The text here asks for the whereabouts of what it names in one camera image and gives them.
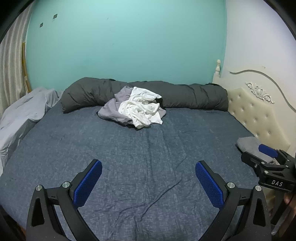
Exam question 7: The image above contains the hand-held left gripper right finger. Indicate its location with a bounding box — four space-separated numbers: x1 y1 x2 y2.
195 160 272 241

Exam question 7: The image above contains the white long-sleeve shirt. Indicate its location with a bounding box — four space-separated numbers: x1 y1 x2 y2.
118 87 163 129

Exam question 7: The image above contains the light grey bed sheet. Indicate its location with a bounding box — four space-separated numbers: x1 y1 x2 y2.
0 87 64 172

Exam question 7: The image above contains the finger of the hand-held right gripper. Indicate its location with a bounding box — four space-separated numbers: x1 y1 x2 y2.
241 151 286 173
258 144 289 163

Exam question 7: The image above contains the dark grey rolled duvet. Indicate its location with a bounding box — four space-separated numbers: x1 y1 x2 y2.
61 77 229 114

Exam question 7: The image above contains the cream tufted headboard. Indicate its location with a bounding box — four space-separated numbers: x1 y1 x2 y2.
211 59 296 214

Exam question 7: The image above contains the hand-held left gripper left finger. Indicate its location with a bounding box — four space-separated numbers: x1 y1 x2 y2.
26 159 103 241

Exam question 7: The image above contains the grey folded garment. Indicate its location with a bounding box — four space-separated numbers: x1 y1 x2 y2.
236 137 281 165

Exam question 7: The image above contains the lilac grey garment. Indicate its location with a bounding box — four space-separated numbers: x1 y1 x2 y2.
97 86 167 127

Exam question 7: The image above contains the wooden window frame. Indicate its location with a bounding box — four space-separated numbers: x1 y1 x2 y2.
21 42 33 93

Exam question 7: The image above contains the beige striped curtain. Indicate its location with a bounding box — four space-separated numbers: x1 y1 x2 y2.
0 11 33 116

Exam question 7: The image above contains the bed with blue sheet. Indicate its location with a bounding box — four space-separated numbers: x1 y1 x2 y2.
0 102 273 241

